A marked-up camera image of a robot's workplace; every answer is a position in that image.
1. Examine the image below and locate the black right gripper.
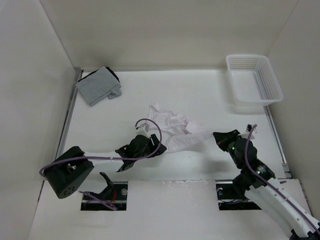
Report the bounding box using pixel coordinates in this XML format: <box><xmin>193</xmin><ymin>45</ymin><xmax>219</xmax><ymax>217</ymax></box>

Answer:
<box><xmin>212</xmin><ymin>129</ymin><xmax>243</xmax><ymax>169</ymax></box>

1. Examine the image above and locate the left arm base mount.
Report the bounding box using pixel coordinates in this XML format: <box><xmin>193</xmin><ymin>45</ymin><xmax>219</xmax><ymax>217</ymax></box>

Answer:
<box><xmin>80</xmin><ymin>172</ymin><xmax>129</xmax><ymax>211</ymax></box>

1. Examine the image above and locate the white tank top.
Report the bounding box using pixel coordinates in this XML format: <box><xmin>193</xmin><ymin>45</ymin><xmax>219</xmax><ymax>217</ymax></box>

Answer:
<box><xmin>148</xmin><ymin>103</ymin><xmax>213</xmax><ymax>153</ymax></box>

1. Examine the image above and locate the metal table edge rail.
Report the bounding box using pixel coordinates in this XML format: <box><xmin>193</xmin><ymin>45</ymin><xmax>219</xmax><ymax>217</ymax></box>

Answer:
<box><xmin>49</xmin><ymin>66</ymin><xmax>85</xmax><ymax>181</ymax></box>

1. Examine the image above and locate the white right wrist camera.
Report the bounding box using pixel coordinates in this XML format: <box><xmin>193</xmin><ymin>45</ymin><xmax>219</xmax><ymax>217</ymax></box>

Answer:
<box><xmin>240</xmin><ymin>124</ymin><xmax>257</xmax><ymax>140</ymax></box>

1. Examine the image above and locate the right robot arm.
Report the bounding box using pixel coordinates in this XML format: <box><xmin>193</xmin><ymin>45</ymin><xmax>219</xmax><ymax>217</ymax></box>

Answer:
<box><xmin>212</xmin><ymin>129</ymin><xmax>320</xmax><ymax>240</ymax></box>

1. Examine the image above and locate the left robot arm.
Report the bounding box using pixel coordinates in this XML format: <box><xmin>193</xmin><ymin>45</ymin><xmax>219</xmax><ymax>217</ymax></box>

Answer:
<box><xmin>40</xmin><ymin>134</ymin><xmax>167</xmax><ymax>199</ymax></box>

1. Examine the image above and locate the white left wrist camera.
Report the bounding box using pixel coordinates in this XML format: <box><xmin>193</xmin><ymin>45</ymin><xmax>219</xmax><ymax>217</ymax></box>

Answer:
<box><xmin>136</xmin><ymin>123</ymin><xmax>150</xmax><ymax>138</ymax></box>

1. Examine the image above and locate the folded grey tank top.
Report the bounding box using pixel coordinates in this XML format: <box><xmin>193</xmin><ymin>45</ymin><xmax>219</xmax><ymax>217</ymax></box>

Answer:
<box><xmin>76</xmin><ymin>69</ymin><xmax>122</xmax><ymax>107</ymax></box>

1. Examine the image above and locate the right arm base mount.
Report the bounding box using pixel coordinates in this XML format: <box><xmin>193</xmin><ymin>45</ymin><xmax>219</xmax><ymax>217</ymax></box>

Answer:
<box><xmin>215</xmin><ymin>181</ymin><xmax>261</xmax><ymax>211</ymax></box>

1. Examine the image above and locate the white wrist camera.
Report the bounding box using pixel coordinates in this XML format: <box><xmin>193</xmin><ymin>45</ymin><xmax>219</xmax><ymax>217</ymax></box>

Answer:
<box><xmin>136</xmin><ymin>123</ymin><xmax>150</xmax><ymax>138</ymax></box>
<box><xmin>240</xmin><ymin>124</ymin><xmax>257</xmax><ymax>140</ymax></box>

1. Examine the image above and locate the white plastic basket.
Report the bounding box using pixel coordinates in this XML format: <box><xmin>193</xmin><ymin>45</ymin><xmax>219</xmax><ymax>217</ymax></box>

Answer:
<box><xmin>225</xmin><ymin>54</ymin><xmax>284</xmax><ymax>107</ymax></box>

